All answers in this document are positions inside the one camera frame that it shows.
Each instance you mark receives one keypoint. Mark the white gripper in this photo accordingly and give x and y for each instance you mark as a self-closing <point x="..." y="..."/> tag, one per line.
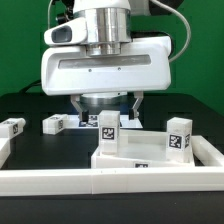
<point x="142" y="65"/>

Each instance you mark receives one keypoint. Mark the white square table top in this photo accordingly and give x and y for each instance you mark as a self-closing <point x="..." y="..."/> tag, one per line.
<point x="138" y="149"/>

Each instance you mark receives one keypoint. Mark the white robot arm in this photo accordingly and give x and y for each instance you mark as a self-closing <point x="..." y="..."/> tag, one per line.
<point x="94" y="52"/>

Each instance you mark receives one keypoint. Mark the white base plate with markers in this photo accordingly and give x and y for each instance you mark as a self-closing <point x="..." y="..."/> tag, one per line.
<point x="73" y="122"/>

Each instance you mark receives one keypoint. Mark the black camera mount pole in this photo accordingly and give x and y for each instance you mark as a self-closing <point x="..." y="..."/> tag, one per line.
<point x="67" y="15"/>

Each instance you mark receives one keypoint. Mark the white U-shaped fence wall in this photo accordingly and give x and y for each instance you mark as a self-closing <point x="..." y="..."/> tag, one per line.
<point x="107" y="181"/>

